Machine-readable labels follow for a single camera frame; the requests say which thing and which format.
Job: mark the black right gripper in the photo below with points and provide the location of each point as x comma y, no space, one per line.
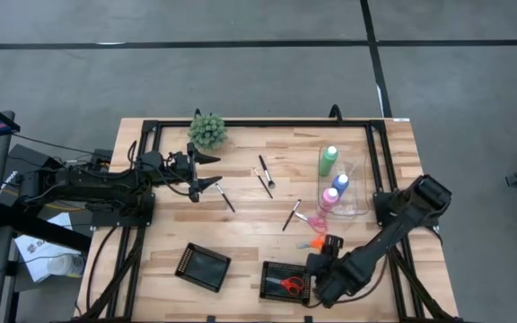
332,246

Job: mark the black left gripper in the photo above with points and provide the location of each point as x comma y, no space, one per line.
182,168

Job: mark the thin black paintbrush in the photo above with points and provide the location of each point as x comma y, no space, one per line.
291,215
225,198
263,183

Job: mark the pink paint bottle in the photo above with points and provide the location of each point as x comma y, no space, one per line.
329,199

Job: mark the red scissors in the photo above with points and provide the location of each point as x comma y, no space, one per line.
295,286

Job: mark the black slotted plastic basket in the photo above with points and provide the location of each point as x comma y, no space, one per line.
281,273
202,268

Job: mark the thick black paintbrush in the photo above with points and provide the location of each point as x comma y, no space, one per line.
266,171

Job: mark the blue paint bottle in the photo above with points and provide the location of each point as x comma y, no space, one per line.
340,184

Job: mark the green paint bottle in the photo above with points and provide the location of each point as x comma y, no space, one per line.
327,162

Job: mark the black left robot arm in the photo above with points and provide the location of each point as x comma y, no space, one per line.
97,184

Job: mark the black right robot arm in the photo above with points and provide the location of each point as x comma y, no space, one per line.
402,215

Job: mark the pink scissors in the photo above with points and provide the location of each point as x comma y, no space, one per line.
318,223

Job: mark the green potted plant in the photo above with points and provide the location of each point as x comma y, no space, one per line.
207,131

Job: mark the clear plastic tray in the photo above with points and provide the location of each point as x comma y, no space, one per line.
359,193

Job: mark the clear plastic cup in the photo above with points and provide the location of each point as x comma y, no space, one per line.
65,264

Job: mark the black control box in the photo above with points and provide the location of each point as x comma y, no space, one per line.
29,159

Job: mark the white paper sheet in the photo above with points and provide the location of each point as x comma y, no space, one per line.
38,251

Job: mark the black aluminium table frame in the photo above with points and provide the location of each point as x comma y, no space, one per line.
263,122

